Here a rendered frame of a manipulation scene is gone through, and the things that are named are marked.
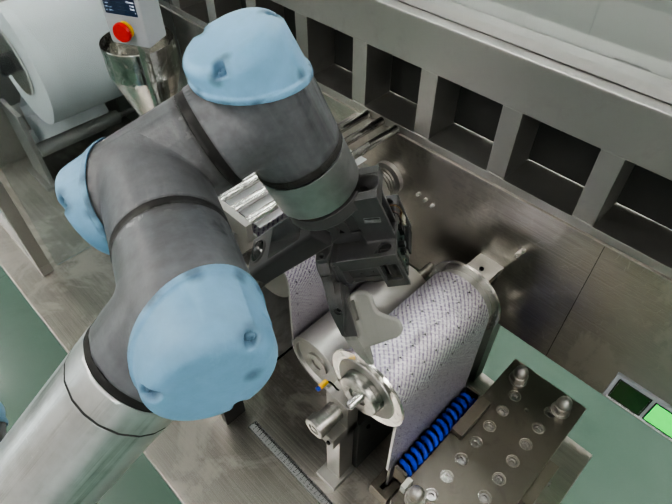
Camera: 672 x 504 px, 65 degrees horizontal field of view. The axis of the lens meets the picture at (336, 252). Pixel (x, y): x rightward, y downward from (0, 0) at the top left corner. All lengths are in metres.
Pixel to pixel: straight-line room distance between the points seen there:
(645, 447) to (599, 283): 1.61
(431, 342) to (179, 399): 0.61
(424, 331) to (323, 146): 0.51
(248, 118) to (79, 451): 0.22
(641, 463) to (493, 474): 1.41
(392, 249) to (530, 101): 0.41
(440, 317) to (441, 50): 0.41
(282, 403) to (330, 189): 0.88
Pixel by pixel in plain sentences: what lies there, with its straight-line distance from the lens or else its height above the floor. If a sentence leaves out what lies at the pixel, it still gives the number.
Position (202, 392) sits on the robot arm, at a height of 1.75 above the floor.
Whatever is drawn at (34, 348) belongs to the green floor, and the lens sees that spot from 2.72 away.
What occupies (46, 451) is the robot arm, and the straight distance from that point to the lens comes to 0.37.
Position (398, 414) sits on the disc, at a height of 1.26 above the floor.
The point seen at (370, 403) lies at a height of 1.27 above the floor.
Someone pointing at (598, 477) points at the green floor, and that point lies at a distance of 2.34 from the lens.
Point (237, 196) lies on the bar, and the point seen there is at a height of 1.44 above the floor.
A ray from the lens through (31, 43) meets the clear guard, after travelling 1.37.
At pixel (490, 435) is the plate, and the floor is 1.03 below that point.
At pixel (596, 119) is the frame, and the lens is 0.78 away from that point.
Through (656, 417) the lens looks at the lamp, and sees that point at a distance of 1.05.
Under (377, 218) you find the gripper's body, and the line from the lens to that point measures 0.46.
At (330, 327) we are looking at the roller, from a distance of 0.93.
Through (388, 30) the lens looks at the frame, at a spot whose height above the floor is 1.61.
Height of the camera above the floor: 2.00
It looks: 47 degrees down
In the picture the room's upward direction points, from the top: straight up
